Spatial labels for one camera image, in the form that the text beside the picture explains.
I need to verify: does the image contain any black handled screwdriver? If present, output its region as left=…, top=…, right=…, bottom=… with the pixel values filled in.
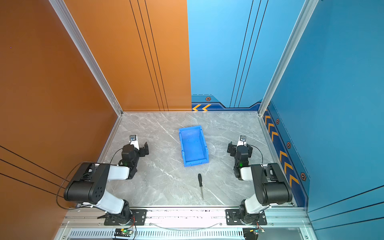
left=198, top=174, right=204, bottom=200

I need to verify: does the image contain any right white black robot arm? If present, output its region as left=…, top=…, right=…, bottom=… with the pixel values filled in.
left=227, top=141, right=293, bottom=225

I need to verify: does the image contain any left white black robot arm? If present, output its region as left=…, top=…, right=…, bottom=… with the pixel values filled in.
left=64, top=140, right=149, bottom=226

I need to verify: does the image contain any blue plastic bin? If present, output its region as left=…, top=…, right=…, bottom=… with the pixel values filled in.
left=179, top=126, right=209, bottom=167

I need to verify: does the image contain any left green circuit board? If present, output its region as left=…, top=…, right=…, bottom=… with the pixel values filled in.
left=113, top=228, right=135, bottom=240

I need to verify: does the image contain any white vent grille strip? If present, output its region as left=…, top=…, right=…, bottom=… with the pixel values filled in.
left=67, top=228, right=245, bottom=240

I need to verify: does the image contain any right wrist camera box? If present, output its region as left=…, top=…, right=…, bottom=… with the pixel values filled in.
left=237, top=135, right=247, bottom=146

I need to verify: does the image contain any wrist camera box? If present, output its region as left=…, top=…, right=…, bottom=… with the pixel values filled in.
left=130, top=135, right=138, bottom=145
left=237, top=135, right=247, bottom=146

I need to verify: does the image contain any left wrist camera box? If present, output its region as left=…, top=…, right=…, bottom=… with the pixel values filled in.
left=130, top=135, right=138, bottom=145

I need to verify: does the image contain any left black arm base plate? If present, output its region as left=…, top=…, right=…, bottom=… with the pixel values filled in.
left=104, top=209, right=148, bottom=226

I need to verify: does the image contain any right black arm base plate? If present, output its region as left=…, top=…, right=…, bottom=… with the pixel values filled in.
left=225, top=209, right=268, bottom=226

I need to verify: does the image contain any right circuit board with wires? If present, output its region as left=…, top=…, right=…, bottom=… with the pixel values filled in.
left=243, top=228, right=265, bottom=240

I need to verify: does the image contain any aluminium mounting rail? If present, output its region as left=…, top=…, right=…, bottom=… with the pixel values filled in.
left=60, top=206, right=312, bottom=229

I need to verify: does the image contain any right aluminium corner post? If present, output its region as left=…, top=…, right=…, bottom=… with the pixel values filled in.
left=258, top=0, right=319, bottom=117

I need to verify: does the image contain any aluminium corner post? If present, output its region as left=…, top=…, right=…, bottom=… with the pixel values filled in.
left=258, top=0, right=319, bottom=117
left=49, top=0, right=124, bottom=117

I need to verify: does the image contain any left aluminium corner post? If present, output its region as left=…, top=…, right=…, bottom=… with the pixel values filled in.
left=49, top=0, right=124, bottom=117

